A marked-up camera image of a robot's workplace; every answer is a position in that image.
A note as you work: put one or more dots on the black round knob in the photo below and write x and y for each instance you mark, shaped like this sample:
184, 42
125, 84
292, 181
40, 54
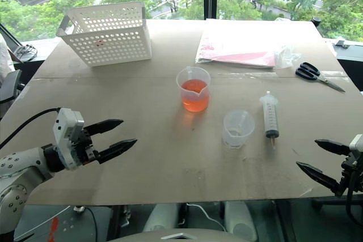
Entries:
316, 21

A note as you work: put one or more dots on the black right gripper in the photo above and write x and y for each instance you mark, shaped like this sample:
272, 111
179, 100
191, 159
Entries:
346, 168

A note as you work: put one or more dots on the person in white shirt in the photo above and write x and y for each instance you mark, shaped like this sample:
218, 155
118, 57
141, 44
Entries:
5, 55

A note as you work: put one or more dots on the black table leg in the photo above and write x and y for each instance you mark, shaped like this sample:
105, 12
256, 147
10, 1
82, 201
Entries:
117, 220

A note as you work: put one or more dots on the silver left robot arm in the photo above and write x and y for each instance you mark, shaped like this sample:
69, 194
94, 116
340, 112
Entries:
17, 165

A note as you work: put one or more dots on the clear plastic syringe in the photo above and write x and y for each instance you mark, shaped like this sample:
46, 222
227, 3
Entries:
270, 117

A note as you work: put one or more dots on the clear plastic beaker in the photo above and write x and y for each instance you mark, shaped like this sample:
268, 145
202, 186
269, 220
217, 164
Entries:
236, 131

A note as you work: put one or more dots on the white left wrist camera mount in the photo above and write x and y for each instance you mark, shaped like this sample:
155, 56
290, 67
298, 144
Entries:
66, 128

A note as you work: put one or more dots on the beaker with orange liquid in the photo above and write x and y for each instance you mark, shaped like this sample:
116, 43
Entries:
195, 94

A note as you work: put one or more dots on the grey chair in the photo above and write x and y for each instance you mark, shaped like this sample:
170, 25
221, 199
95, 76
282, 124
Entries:
10, 86

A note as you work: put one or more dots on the grey metal clamp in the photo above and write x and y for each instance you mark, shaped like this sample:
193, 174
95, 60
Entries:
341, 43

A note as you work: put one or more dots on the pink and white paper stack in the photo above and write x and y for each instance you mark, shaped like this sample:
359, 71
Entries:
238, 46

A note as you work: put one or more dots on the crumpled clear plastic bag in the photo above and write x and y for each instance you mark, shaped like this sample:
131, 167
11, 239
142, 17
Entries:
285, 56

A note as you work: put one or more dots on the white perforated plastic basket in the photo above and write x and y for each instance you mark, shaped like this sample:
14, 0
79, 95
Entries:
113, 38

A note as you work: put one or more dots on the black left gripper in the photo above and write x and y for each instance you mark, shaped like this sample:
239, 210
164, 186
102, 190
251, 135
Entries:
85, 148

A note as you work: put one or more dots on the orange tape strip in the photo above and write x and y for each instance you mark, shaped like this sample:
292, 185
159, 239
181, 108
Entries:
53, 229

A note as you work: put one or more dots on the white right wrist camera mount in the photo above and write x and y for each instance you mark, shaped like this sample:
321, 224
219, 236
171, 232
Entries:
358, 144

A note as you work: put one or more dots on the white rounded robot leg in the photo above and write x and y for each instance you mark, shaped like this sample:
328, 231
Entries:
160, 216
241, 219

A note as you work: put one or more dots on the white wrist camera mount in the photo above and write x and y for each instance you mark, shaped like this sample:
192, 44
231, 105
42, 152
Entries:
358, 144
66, 128

